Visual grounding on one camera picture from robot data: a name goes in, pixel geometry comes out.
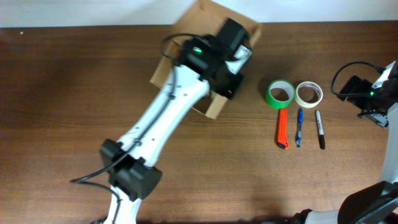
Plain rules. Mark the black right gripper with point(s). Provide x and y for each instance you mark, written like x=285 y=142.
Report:
x=362 y=86

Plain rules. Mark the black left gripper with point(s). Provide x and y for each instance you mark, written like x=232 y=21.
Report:
x=230 y=87

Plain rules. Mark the brown cardboard box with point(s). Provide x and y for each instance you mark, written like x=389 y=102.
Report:
x=203 y=17

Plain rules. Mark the beige masking tape roll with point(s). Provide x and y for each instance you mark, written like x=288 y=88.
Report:
x=315 y=87

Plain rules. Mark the blue ballpoint pen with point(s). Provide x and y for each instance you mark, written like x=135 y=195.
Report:
x=298 y=137

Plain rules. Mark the green tape roll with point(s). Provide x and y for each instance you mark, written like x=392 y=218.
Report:
x=283 y=85

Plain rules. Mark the red utility knife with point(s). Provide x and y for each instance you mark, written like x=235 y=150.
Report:
x=282 y=129

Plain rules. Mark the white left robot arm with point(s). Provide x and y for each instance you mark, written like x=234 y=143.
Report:
x=130 y=161

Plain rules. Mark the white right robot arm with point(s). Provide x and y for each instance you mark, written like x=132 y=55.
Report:
x=374 y=204

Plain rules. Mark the black and white marker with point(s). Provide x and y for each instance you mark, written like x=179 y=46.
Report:
x=321 y=136

